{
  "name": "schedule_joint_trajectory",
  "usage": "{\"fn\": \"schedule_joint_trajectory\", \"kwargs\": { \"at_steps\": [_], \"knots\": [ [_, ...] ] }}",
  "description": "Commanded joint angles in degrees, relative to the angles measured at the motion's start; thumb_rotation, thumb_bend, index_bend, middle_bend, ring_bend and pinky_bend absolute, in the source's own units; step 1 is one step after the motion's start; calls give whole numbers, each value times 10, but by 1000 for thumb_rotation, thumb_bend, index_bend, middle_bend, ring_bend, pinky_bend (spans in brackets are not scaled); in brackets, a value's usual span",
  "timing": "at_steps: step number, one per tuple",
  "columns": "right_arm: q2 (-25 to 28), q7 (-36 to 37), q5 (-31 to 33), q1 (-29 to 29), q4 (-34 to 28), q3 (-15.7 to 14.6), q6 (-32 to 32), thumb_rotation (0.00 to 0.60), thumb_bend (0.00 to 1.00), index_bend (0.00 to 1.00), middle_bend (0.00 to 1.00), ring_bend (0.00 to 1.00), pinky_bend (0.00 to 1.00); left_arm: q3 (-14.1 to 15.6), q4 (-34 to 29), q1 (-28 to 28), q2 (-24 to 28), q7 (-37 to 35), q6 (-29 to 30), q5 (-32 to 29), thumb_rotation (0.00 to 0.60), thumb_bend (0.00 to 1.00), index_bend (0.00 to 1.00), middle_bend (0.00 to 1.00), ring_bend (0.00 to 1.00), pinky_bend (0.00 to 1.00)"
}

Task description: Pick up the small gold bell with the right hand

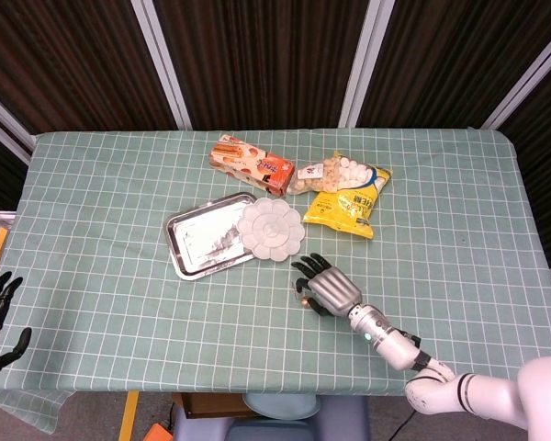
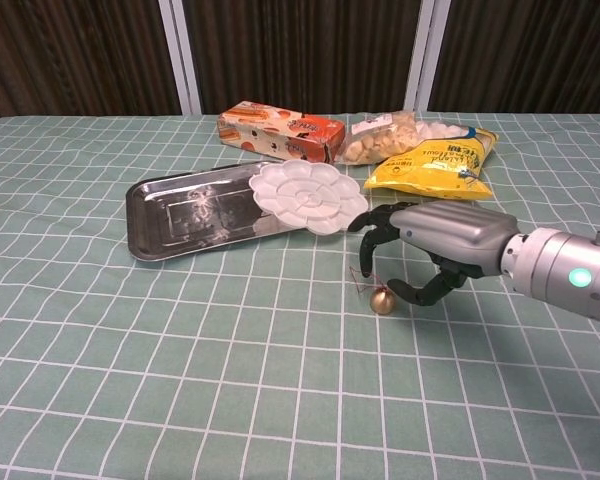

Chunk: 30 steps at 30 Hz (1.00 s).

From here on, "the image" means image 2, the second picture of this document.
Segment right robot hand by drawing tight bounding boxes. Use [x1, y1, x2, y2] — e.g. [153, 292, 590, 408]
[347, 201, 520, 307]

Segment small golden bell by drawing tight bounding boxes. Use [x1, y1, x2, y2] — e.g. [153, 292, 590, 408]
[348, 265, 397, 317]

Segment yellow snack bag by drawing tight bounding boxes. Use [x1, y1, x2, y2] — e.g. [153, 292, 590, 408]
[363, 126, 500, 201]

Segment clear bag of puffed snacks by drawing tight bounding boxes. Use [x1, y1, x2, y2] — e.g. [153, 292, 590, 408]
[340, 110, 469, 165]

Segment white flower-shaped paint palette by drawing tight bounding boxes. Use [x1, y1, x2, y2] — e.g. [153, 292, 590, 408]
[248, 159, 370, 236]

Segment orange biscuit box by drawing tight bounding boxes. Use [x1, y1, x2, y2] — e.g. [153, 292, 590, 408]
[216, 101, 347, 165]

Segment brown folding screen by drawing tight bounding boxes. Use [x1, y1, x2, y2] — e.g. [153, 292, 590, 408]
[0, 0, 600, 124]

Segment green checkered tablecloth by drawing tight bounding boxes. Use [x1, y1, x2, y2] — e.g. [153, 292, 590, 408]
[0, 112, 600, 480]

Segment silver metal tray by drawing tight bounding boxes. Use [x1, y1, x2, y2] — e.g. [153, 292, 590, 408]
[125, 160, 294, 263]

